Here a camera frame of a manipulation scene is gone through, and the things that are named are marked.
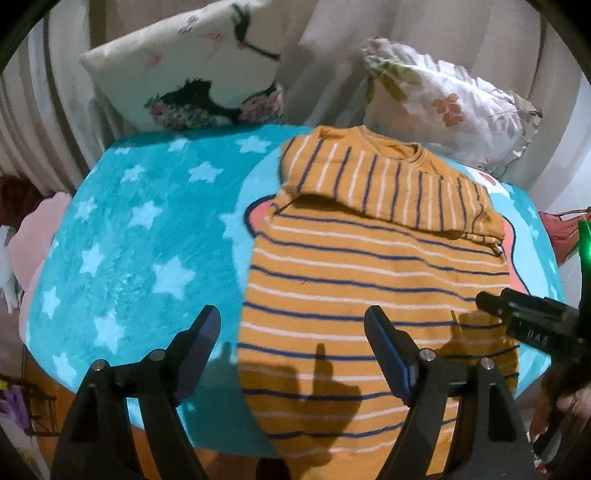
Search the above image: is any person's right hand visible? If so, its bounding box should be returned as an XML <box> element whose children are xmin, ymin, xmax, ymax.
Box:
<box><xmin>529</xmin><ymin>364</ymin><xmax>591</xmax><ymax>444</ymax></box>

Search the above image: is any white floral pillow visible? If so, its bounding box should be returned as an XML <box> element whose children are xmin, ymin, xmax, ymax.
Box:
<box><xmin>361</xmin><ymin>37</ymin><xmax>543</xmax><ymax>178</ymax></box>

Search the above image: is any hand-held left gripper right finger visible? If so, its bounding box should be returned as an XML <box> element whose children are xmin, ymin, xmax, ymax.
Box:
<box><xmin>364</xmin><ymin>305</ymin><xmax>537</xmax><ymax>480</ymax></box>

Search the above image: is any beige curtain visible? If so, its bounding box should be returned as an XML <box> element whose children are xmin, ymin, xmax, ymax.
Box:
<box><xmin>0</xmin><ymin>0</ymin><xmax>573</xmax><ymax>195</ymax></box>

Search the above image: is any mustard striped sweater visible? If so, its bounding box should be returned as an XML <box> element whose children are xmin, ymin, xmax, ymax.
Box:
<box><xmin>236</xmin><ymin>124</ymin><xmax>522</xmax><ymax>477</ymax></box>

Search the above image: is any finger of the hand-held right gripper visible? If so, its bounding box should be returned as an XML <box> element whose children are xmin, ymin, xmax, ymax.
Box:
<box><xmin>475</xmin><ymin>287</ymin><xmax>580</xmax><ymax>357</ymax></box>

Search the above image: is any teal star print blanket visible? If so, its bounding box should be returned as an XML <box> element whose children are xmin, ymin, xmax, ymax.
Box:
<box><xmin>25</xmin><ymin>124</ymin><xmax>566</xmax><ymax>459</ymax></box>

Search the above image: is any red cloth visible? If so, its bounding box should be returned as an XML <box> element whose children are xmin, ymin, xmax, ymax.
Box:
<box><xmin>537</xmin><ymin>209</ymin><xmax>591</xmax><ymax>266</ymax></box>

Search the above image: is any pink cloth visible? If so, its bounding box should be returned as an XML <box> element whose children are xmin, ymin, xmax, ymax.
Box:
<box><xmin>7</xmin><ymin>191</ymin><xmax>72</xmax><ymax>326</ymax></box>

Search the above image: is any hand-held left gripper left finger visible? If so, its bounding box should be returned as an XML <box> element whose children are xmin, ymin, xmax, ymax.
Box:
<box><xmin>50</xmin><ymin>305</ymin><xmax>222</xmax><ymax>480</ymax></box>

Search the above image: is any white pillow with figure print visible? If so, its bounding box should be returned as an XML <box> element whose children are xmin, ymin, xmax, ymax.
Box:
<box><xmin>79</xmin><ymin>0</ymin><xmax>301</xmax><ymax>132</ymax></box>

